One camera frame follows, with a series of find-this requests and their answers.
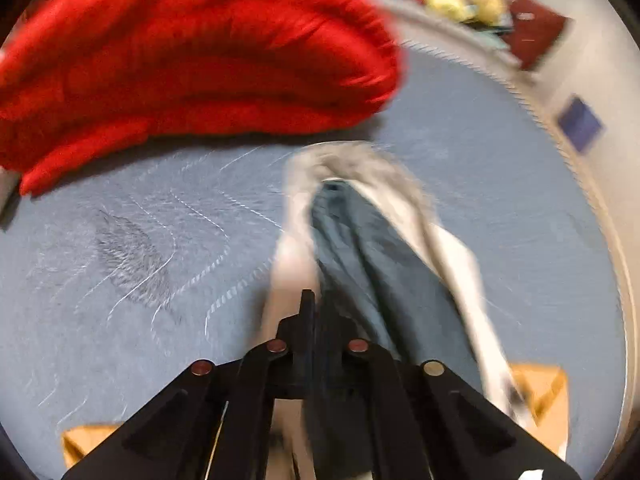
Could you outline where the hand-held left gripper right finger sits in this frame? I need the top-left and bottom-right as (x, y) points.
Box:
(315, 304), (583, 480)

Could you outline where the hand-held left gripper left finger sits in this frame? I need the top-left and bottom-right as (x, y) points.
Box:
(61, 289), (317, 480)

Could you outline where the beige and yellow hooded jacket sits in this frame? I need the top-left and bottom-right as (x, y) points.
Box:
(61, 141), (571, 480)

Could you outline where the grey quilted mattress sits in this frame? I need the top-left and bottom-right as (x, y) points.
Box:
(0, 50), (628, 480)

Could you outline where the red folded quilt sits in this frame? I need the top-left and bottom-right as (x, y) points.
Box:
(0, 0), (406, 197)

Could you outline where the purple bag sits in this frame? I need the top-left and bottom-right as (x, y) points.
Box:
(556, 96), (606, 153)

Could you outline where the yellow plush toy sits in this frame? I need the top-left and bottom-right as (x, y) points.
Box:
(427, 0), (508, 23)

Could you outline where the wooden bed frame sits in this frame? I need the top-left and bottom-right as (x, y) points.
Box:
(385, 0), (640, 461)

